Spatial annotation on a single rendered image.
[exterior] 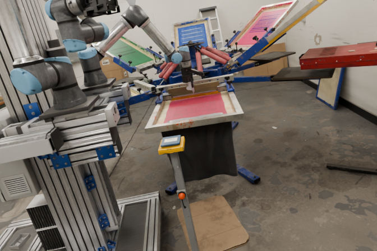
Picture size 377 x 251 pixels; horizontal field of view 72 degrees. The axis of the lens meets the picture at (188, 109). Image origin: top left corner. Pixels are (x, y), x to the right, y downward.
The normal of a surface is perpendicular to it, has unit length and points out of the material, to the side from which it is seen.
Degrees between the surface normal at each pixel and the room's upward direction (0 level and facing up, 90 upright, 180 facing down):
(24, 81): 97
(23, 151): 90
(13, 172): 90
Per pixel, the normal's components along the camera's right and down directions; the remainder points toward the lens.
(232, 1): -0.04, 0.33
